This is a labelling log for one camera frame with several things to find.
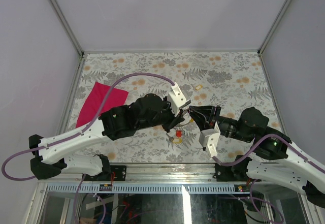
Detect small yellow tag far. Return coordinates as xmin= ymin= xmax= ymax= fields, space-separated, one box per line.
xmin=195 ymin=84 xmax=203 ymax=91

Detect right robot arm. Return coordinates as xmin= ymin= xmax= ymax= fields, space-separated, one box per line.
xmin=188 ymin=106 xmax=324 ymax=208

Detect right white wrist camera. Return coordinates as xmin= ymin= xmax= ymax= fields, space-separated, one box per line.
xmin=199 ymin=124 xmax=220 ymax=158

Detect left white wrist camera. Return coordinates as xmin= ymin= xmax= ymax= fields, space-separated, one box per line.
xmin=167 ymin=83 xmax=191 ymax=116

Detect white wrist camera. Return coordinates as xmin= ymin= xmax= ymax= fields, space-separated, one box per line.
xmin=199 ymin=124 xmax=220 ymax=158
xmin=167 ymin=83 xmax=191 ymax=116

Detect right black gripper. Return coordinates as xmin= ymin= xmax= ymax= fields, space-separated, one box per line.
xmin=187 ymin=105 xmax=252 ymax=142

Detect white slotted cable duct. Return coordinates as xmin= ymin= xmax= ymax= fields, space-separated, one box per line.
xmin=47 ymin=183 xmax=236 ymax=194

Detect yellow key tag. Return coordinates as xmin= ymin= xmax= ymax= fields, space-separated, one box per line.
xmin=166 ymin=134 xmax=182 ymax=144

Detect pink folded cloth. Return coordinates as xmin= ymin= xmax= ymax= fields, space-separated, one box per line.
xmin=76 ymin=82 xmax=128 ymax=127

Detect metal spiral keyring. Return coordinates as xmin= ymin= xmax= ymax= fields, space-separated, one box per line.
xmin=177 ymin=108 xmax=194 ymax=127

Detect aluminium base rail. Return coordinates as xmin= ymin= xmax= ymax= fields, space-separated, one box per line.
xmin=38 ymin=162 xmax=254 ymax=183

